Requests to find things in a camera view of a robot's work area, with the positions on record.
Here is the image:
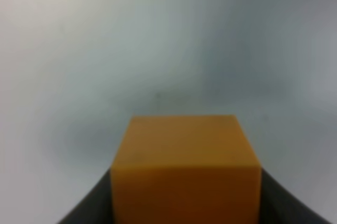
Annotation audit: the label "orange cube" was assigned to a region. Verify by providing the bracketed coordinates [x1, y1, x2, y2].
[110, 115, 262, 223]

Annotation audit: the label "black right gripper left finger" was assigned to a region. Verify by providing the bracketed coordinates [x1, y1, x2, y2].
[59, 171, 115, 224]

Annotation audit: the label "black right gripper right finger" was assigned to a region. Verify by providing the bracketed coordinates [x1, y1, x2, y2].
[259, 170, 328, 224]

